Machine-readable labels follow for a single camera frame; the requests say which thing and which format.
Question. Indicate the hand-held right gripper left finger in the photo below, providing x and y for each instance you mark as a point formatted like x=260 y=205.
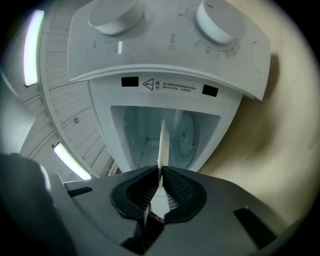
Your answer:
x=132 y=193

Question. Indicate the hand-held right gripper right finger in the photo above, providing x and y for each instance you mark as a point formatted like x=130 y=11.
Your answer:
x=185 y=193

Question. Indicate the glass microwave turntable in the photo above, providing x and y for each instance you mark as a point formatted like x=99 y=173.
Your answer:
x=186 y=140

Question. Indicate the white round microwave knob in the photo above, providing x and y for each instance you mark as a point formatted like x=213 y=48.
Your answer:
x=217 y=22
x=117 y=15

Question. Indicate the long ceiling light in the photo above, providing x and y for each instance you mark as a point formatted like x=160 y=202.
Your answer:
x=71 y=162
x=32 y=47

